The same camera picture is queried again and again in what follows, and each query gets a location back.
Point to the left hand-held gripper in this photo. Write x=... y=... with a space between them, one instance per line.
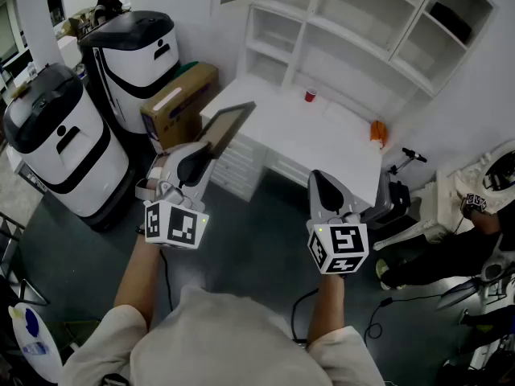
x=177 y=225

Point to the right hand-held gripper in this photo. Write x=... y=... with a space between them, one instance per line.
x=342 y=239

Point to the dark framed picture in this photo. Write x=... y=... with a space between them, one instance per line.
x=225 y=126

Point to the white wall shelf unit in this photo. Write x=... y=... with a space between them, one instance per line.
x=354 y=14

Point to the person's left forearm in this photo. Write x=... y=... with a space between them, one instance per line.
x=137 y=280

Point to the person's right forearm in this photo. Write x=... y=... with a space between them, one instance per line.
x=326 y=308

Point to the white desk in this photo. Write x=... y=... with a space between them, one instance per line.
x=301 y=135

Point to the silver suitcase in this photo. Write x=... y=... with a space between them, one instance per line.
x=380 y=199

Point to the brown cardboard box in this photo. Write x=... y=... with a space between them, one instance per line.
x=181 y=103

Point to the black bag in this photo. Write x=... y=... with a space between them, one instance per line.
x=400 y=197

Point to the white flat board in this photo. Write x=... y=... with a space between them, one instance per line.
x=346 y=117

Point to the orange box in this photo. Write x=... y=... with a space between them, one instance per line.
x=378 y=130

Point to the green board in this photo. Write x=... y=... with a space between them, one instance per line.
x=189 y=66

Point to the red plastic cup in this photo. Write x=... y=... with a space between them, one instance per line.
x=310 y=95

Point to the white black service robot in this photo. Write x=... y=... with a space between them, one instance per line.
x=137 y=62
x=76 y=151

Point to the white ornate dresser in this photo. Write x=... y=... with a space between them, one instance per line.
x=446 y=199

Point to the brown carton pile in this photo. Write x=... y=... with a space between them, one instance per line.
x=82 y=20

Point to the dark green bin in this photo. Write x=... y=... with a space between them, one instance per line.
x=72 y=332

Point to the black metal stand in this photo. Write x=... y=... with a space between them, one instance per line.
x=20 y=292

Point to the black chest screen device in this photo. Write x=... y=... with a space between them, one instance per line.
x=114 y=380

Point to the white round panel blue mark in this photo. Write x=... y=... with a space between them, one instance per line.
x=38 y=348

